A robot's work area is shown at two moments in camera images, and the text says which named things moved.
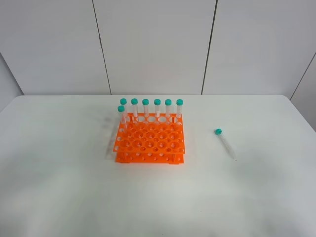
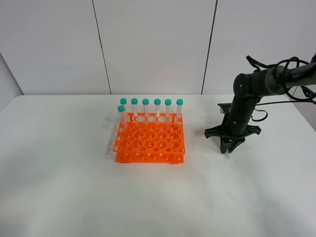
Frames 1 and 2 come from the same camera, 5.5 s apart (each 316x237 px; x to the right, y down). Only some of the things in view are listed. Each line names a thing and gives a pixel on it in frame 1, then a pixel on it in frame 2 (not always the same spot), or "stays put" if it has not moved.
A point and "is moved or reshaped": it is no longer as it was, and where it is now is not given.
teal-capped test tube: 218,132 is moved or reshaped
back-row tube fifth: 168,103 stays put
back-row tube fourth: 157,103 stays put
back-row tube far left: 123,101 stays put
